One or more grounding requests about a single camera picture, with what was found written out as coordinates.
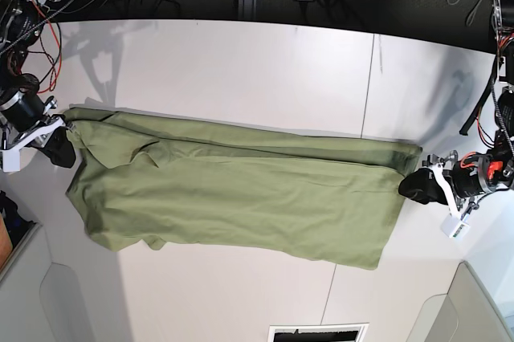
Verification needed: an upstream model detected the grey chair right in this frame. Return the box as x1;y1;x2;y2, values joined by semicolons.
407;262;513;342

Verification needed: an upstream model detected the white floor vent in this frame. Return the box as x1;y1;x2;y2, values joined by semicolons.
267;323;369;342

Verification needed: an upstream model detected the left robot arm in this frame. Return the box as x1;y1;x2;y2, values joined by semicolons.
398;0;513;220

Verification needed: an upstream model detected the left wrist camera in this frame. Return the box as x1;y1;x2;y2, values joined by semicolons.
441;215;470;240

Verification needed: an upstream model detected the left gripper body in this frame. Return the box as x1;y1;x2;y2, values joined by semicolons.
422;151;506;218

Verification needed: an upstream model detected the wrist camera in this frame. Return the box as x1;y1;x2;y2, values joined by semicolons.
441;215;470;240
1;149;21;173

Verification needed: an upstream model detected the grey chair left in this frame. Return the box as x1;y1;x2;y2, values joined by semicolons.
1;224;95;341

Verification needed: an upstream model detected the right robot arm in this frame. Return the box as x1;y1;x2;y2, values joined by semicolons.
1;0;75;173

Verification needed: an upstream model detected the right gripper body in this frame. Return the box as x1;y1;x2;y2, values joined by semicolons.
1;91;67;153

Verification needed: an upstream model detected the green t-shirt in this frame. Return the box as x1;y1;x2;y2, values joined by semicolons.
65;108;422;270

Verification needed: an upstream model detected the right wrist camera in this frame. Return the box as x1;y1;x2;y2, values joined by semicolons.
1;149;21;173

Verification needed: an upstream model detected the grey chair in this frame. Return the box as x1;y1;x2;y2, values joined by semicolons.
1;224;95;341
407;262;513;342

